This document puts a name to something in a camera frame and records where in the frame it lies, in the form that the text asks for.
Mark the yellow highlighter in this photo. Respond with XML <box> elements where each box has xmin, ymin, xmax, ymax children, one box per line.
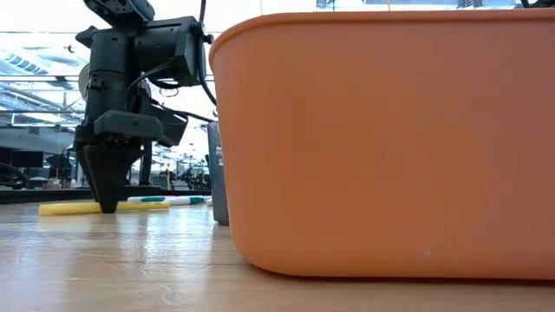
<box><xmin>37</xmin><ymin>200</ymin><xmax>172</xmax><ymax>217</ymax></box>

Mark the dark grey plastic bin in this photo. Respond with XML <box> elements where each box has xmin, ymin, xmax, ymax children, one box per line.
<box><xmin>206</xmin><ymin>120</ymin><xmax>231</xmax><ymax>227</ymax></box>

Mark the black studio light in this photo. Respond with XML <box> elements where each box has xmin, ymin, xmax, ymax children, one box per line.
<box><xmin>46</xmin><ymin>153</ymin><xmax>74</xmax><ymax>179</ymax></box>

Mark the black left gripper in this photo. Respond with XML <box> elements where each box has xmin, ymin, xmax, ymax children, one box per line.
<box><xmin>72</xmin><ymin>24</ymin><xmax>190</xmax><ymax>215</ymax></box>

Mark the black monitor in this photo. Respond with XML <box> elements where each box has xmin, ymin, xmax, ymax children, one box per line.
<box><xmin>10</xmin><ymin>149</ymin><xmax>45</xmax><ymax>170</ymax></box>

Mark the black aluminium table frame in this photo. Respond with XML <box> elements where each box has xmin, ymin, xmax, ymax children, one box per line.
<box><xmin>0</xmin><ymin>185</ymin><xmax>213</xmax><ymax>205</ymax></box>

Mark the black camera cable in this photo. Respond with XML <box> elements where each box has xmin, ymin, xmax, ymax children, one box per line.
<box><xmin>125</xmin><ymin>0</ymin><xmax>219</xmax><ymax>126</ymax></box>

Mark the orange plastic bin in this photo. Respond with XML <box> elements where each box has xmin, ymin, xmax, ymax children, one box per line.
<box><xmin>208</xmin><ymin>7</ymin><xmax>555</xmax><ymax>281</ymax></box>

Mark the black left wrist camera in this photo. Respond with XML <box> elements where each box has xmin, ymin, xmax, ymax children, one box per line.
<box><xmin>133</xmin><ymin>15</ymin><xmax>214</xmax><ymax>88</ymax></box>

